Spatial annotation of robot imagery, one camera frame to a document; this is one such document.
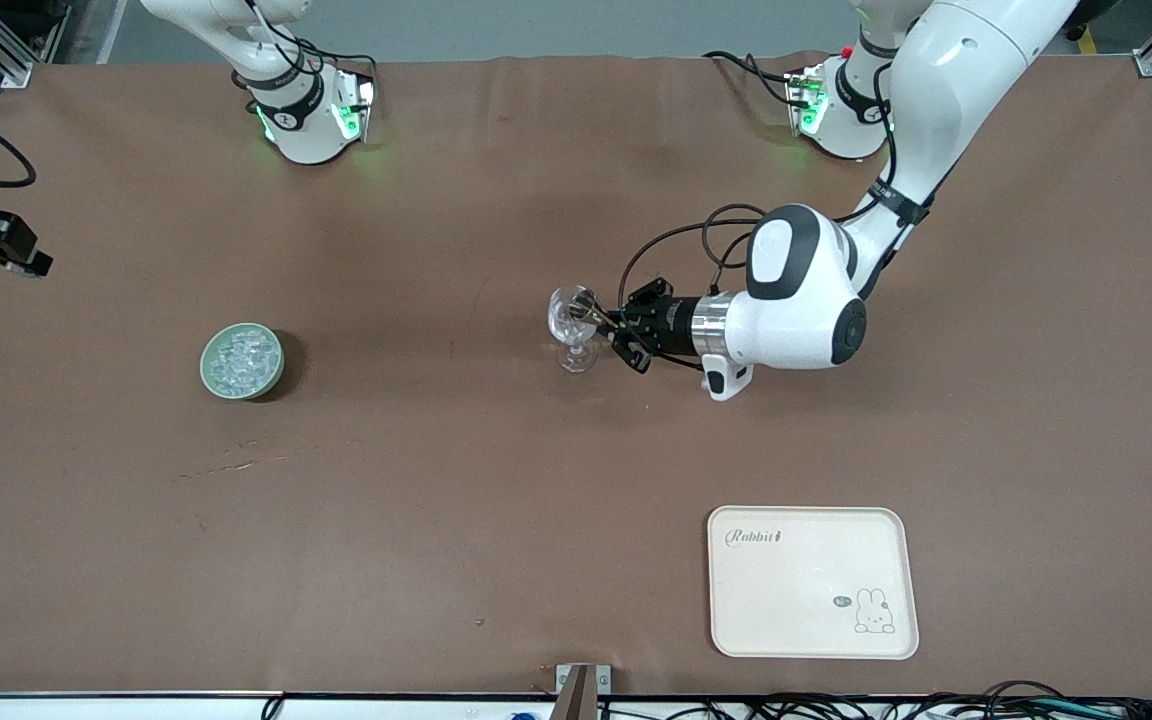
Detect cream rabbit print tray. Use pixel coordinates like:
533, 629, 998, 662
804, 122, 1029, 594
706, 505, 920, 661

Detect black cable bundle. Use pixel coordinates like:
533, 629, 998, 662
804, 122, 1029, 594
596, 680, 1152, 720

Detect black base cable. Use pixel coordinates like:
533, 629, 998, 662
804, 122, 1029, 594
296, 38, 379, 86
704, 50, 799, 106

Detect clear wine glass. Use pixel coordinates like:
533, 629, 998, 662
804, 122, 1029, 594
547, 285, 601, 374

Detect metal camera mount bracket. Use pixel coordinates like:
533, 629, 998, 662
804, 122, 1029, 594
555, 663, 612, 720

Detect brown table mat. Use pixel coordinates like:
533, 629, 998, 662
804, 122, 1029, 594
0, 52, 1152, 698

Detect clear ice cubes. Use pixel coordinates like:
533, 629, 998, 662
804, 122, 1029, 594
211, 328, 279, 391

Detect green round bowl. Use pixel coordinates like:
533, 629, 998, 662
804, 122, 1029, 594
199, 322, 286, 402

